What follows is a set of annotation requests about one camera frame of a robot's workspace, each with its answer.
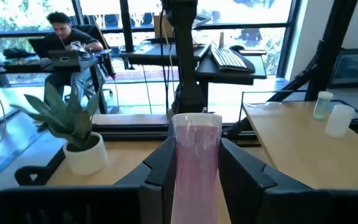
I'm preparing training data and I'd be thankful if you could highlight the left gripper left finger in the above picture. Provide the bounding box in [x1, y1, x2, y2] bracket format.
[0, 138, 178, 224]

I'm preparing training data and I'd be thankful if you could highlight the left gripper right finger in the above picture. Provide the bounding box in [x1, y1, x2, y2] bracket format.
[218, 138, 358, 224]

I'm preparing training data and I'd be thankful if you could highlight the white translucent medicine bottle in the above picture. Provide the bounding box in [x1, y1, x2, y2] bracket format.
[324, 104, 356, 139]

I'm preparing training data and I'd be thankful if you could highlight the pink medicine bottle white cap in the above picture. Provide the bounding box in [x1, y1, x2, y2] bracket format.
[170, 112, 223, 224]

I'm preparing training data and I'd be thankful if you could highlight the green medicine bottle white cap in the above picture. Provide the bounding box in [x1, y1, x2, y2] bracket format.
[312, 90, 334, 121]

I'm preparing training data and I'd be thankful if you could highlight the wooden shelf with black legs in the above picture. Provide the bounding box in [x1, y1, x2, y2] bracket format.
[237, 90, 358, 191]

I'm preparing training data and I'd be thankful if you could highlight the green plant in white pot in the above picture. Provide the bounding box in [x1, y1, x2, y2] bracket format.
[10, 81, 109, 176]

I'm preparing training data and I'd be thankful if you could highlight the black laptop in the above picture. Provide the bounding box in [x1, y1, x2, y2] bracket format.
[47, 49, 82, 68]

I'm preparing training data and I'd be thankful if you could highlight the black office desk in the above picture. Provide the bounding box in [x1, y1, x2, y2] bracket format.
[0, 49, 111, 114]

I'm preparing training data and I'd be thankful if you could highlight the black glass-front cabinet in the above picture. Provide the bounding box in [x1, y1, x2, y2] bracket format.
[329, 48, 358, 90]

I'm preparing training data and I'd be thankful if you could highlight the black computer keyboard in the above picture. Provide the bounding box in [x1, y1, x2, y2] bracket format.
[209, 42, 256, 74]

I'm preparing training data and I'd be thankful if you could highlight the person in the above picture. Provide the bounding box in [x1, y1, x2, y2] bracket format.
[44, 11, 105, 103]

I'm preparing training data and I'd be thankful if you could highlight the brown cardboard box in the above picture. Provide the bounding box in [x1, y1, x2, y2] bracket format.
[153, 14, 175, 39]

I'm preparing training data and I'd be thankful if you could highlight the black clamp handle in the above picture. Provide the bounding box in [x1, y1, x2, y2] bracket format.
[14, 166, 54, 187]

